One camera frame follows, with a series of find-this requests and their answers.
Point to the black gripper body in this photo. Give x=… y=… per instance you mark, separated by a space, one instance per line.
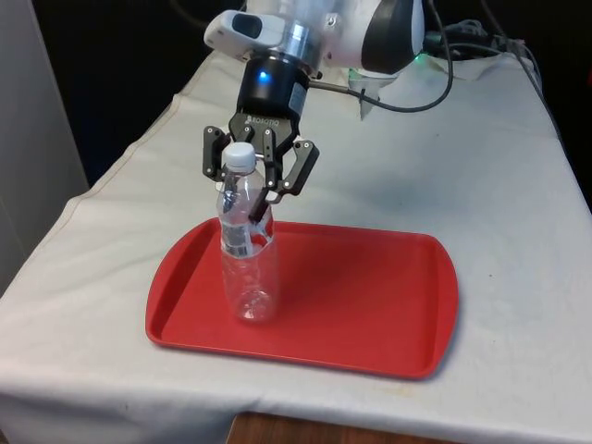
x=270 y=97

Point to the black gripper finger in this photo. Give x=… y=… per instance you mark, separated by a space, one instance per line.
x=213 y=152
x=300 y=166

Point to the clear plastic bottle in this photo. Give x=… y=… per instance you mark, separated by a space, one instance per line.
x=250 y=277

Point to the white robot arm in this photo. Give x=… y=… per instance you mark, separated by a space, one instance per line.
x=347 y=28

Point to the red tray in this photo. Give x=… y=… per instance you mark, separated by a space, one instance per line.
x=361 y=296

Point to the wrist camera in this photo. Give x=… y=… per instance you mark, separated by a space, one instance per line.
x=231 y=32

